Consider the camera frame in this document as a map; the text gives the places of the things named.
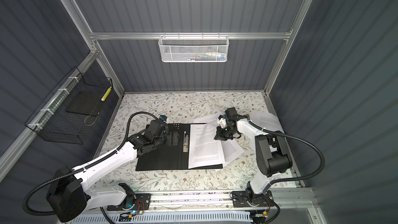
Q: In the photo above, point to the aluminium frame post right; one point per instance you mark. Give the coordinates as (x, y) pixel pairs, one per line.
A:
(292, 34)

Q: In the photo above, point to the markers in white basket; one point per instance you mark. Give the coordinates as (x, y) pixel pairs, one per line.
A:
(208, 56)

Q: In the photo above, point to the black wire basket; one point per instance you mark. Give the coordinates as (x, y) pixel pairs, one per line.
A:
(69, 115)

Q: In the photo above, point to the aluminium frame post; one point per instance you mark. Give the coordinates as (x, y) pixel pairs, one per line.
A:
(85, 31)
(292, 34)

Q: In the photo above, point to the white printed sheet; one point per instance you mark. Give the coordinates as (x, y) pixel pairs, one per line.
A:
(266, 120)
(204, 150)

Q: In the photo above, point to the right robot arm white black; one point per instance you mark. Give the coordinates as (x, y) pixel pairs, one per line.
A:
(272, 153)

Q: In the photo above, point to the aluminium frame crossbar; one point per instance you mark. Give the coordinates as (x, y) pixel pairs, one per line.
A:
(178, 35)

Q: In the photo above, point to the white vented panel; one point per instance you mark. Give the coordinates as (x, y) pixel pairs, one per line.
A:
(212, 217)

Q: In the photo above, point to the white printed sheets centre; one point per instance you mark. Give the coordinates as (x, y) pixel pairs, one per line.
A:
(231, 149)

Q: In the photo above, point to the yellow marker in basket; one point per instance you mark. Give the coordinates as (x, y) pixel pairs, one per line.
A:
(106, 94)

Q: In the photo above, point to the orange folder black inside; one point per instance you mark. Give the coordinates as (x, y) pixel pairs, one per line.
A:
(166, 157)

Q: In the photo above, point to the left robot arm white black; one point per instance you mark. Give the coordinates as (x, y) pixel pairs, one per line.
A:
(69, 195)

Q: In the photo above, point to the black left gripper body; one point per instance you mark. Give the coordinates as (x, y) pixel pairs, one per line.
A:
(160, 142)

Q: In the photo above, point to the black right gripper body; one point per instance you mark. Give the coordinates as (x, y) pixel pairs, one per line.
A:
(228, 134)

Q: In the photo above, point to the white wire mesh basket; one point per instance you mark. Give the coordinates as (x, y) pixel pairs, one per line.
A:
(175, 50)

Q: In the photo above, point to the black pad in basket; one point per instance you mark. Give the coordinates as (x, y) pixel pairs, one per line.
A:
(85, 103)

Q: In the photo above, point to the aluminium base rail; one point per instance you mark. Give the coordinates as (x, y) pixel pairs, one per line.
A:
(212, 200)

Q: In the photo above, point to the aluminium frame post left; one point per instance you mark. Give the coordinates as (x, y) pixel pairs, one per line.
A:
(85, 31)

